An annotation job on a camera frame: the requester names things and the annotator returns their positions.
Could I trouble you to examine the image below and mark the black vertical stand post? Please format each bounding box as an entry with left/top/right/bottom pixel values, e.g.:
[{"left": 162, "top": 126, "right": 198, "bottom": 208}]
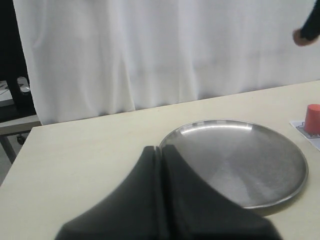
[{"left": 0, "top": 0, "right": 36, "bottom": 123}]

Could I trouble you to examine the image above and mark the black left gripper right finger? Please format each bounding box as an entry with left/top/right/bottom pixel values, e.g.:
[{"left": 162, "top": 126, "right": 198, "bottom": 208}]
[{"left": 161, "top": 145, "right": 282, "bottom": 240}]

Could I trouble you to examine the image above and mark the white backdrop curtain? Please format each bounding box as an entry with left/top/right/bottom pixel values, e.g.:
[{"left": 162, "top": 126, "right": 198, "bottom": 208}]
[{"left": 13, "top": 0, "right": 320, "bottom": 125}]

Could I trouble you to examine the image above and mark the paper number game board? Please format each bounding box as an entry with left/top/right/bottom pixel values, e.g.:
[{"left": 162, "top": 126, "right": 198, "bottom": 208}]
[{"left": 290, "top": 120, "right": 320, "bottom": 151}]

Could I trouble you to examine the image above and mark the white object on side table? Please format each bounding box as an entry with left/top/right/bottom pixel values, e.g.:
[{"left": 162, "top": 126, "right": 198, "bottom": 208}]
[{"left": 17, "top": 76, "right": 31, "bottom": 94}]

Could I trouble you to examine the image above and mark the red plastic cup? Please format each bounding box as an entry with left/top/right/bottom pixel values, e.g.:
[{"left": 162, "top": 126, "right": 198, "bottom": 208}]
[{"left": 304, "top": 104, "right": 320, "bottom": 135}]

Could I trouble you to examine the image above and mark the round stainless steel plate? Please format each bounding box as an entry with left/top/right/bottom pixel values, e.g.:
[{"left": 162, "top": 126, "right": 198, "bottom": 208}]
[{"left": 160, "top": 119, "right": 309, "bottom": 209}]

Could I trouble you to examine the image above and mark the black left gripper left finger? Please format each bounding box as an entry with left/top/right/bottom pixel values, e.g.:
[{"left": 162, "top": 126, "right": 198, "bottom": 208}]
[{"left": 56, "top": 146, "right": 167, "bottom": 240}]

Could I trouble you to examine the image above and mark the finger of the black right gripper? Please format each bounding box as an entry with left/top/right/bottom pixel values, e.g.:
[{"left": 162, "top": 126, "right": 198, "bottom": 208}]
[{"left": 292, "top": 0, "right": 320, "bottom": 46}]

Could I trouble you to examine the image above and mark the grey side table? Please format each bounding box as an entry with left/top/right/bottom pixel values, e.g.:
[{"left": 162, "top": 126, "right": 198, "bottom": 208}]
[{"left": 0, "top": 115, "right": 42, "bottom": 164}]

